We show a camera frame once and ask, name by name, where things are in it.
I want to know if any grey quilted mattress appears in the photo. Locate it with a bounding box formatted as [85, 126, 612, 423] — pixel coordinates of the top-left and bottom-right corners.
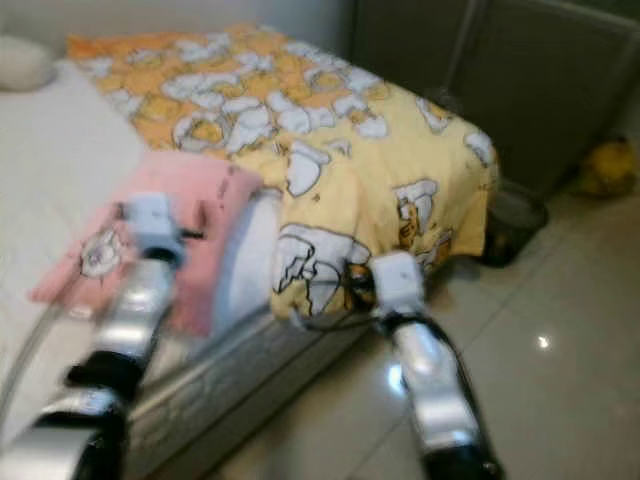
[130, 310, 371, 480]

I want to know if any pink pillow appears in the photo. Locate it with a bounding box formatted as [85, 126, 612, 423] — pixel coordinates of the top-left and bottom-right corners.
[28, 150, 266, 336]

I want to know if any yellow plush toy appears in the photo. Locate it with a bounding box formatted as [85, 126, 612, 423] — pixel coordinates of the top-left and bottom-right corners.
[575, 138, 639, 198]

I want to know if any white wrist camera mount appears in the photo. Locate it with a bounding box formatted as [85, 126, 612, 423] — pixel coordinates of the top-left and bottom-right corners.
[120, 193, 191, 266]
[368, 250, 426, 321]

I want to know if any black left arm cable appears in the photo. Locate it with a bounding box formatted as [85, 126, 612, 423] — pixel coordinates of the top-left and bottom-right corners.
[0, 305, 66, 411]

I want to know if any black mesh waste basket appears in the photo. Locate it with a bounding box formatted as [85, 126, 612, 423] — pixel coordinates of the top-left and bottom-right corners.
[480, 180, 551, 269]

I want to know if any yellow cartoon print quilt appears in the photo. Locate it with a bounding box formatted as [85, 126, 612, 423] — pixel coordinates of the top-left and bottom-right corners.
[65, 25, 501, 321]

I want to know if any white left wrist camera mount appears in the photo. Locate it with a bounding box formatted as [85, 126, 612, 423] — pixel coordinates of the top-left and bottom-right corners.
[120, 193, 191, 266]

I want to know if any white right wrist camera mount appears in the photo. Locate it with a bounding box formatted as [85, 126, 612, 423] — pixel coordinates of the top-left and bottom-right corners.
[368, 250, 426, 321]

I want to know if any dark wardrobe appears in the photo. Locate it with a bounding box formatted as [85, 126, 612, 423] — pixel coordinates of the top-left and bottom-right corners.
[350, 0, 640, 196]

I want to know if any beige plush toy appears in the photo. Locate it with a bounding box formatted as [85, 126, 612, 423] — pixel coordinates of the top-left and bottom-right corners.
[0, 35, 56, 91]

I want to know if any white mattress pad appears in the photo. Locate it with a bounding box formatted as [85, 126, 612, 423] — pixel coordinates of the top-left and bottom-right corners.
[0, 60, 286, 451]

